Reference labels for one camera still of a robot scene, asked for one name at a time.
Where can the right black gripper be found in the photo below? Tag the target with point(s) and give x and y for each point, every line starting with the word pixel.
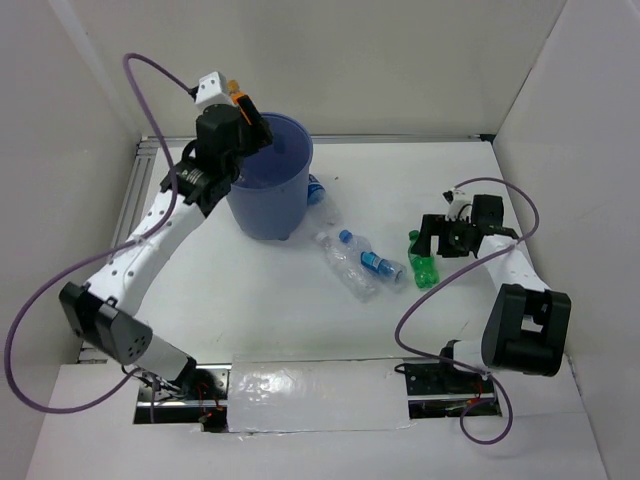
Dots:
pixel 436 225

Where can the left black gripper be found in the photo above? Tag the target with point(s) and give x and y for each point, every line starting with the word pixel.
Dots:
pixel 259 133

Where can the green soda bottle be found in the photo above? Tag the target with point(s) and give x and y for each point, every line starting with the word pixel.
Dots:
pixel 424 269

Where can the orange juice bottle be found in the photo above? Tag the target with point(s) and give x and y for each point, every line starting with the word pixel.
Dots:
pixel 236 95

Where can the clear bottle blue cap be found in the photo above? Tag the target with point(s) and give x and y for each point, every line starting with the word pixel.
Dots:
pixel 389 272

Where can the clear bottle white cap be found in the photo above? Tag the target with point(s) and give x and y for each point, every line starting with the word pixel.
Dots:
pixel 351 275

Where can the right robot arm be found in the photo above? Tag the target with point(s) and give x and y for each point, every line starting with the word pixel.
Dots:
pixel 527 327

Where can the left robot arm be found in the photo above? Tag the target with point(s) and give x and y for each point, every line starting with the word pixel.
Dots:
pixel 102 311

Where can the blue plastic bin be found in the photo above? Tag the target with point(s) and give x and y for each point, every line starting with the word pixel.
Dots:
pixel 269 199

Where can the blue label bottle behind bin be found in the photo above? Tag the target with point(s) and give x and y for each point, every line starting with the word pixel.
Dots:
pixel 320 205

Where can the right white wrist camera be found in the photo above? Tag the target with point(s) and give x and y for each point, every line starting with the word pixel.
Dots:
pixel 459 205

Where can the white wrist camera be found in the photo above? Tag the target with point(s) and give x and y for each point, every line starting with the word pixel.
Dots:
pixel 459 205
pixel 212 89

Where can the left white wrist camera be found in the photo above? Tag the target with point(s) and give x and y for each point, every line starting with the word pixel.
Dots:
pixel 212 89

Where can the left aluminium rail frame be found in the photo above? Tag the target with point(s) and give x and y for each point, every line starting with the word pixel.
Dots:
pixel 134 198

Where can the back aluminium rail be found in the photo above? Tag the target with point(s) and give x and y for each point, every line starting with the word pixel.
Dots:
pixel 395 137

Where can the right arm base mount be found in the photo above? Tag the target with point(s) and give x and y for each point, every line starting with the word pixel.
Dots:
pixel 437 390

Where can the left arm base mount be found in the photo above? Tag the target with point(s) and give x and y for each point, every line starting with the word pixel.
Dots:
pixel 204 404

